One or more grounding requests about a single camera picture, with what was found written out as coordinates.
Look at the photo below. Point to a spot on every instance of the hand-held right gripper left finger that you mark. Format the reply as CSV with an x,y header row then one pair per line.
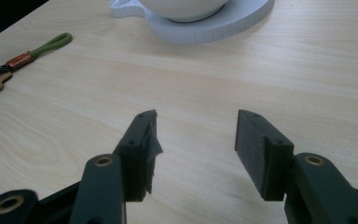
x,y
135,158

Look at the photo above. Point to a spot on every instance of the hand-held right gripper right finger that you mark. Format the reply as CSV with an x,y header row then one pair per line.
x,y
270,161

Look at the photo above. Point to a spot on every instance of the white round tray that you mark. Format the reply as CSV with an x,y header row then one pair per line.
x,y
208,26

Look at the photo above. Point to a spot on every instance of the white bowl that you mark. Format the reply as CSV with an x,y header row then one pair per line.
x,y
182,9

